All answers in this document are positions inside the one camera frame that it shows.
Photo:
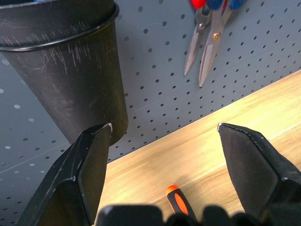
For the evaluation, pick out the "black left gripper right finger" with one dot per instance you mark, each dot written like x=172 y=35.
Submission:
x=254 y=169

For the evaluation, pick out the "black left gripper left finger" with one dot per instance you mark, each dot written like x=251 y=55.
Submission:
x=75 y=179

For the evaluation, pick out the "black metal cup holder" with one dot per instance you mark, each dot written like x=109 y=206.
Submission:
x=65 y=70

